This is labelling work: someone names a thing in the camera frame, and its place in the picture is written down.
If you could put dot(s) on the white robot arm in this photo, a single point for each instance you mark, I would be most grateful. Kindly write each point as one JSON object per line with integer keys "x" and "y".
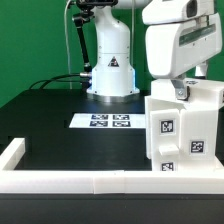
{"x": 113, "y": 76}

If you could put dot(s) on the white U-shaped fence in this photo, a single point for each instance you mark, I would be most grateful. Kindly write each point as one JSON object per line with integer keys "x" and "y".
{"x": 13, "y": 181}

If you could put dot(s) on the white cabinet body box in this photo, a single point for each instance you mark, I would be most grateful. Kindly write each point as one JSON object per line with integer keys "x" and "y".
{"x": 152, "y": 104}

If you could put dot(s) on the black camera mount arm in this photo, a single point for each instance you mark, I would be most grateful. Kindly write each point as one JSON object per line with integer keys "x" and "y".
{"x": 85, "y": 16}

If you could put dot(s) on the white marker sheet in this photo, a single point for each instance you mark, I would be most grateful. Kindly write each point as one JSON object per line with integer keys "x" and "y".
{"x": 96, "y": 120}

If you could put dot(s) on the white door panel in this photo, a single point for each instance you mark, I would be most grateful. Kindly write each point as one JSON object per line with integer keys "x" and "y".
{"x": 164, "y": 139}
{"x": 197, "y": 140}

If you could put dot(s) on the small white cabinet top block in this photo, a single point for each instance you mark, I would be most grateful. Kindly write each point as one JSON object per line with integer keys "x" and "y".
{"x": 202, "y": 92}

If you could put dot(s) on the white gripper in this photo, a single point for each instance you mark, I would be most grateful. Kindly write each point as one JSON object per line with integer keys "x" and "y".
{"x": 172, "y": 49}

